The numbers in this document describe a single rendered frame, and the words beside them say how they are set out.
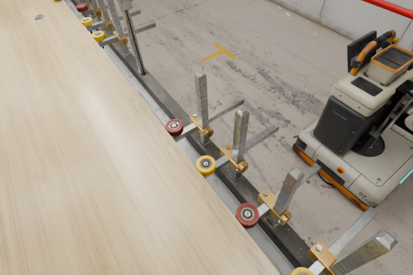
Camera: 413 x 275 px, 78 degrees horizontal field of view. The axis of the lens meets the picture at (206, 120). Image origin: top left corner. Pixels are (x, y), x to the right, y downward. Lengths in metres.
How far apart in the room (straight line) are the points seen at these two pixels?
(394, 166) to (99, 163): 1.80
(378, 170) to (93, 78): 1.85
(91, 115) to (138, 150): 0.34
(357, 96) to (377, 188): 0.63
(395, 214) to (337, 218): 0.40
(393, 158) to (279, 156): 0.76
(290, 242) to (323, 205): 0.95
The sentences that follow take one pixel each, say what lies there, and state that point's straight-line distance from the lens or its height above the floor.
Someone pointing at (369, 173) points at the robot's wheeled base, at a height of 0.28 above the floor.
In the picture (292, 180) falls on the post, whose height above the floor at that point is 1.09.
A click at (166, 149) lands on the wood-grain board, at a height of 0.90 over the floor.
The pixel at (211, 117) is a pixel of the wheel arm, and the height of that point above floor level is 0.83.
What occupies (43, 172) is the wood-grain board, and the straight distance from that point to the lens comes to 1.23.
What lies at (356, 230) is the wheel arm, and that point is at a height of 0.83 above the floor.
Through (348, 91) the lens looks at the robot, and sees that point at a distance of 1.63.
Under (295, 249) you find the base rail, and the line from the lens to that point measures 1.16.
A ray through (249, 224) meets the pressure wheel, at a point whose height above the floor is 0.91.
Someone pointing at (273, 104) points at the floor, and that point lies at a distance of 2.56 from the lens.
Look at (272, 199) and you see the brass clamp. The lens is 1.07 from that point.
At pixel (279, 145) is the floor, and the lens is 2.25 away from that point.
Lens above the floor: 1.79
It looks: 49 degrees down
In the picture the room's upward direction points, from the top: 3 degrees counter-clockwise
